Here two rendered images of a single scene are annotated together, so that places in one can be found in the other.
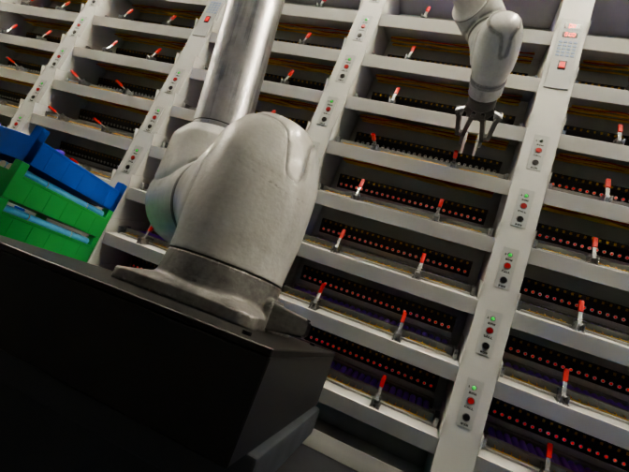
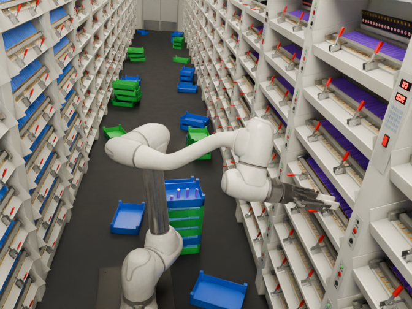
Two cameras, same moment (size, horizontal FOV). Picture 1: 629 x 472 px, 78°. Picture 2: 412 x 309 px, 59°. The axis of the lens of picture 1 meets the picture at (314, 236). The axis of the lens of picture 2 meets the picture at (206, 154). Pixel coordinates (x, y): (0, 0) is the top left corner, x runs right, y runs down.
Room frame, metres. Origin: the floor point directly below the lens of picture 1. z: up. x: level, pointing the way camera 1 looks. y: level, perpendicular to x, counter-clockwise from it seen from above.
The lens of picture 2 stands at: (0.17, -1.13, 1.76)
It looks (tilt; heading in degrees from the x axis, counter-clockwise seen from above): 28 degrees down; 62
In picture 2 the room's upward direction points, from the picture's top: 5 degrees clockwise
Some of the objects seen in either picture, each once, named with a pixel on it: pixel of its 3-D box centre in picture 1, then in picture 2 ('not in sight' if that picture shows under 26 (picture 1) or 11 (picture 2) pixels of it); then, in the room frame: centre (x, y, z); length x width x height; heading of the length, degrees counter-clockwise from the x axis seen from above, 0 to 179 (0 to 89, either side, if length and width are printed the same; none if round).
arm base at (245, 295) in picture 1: (230, 294); (138, 297); (0.51, 0.07, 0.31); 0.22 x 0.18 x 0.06; 74
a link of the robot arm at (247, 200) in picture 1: (253, 194); (140, 271); (0.53, 0.10, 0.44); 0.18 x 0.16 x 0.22; 35
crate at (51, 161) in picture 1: (51, 164); (178, 193); (0.95, 0.66, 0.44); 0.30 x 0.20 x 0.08; 168
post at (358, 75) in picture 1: (317, 164); (300, 167); (1.37, 0.09, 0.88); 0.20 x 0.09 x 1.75; 161
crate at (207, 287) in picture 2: not in sight; (218, 293); (1.02, 0.15, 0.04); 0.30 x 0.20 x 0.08; 138
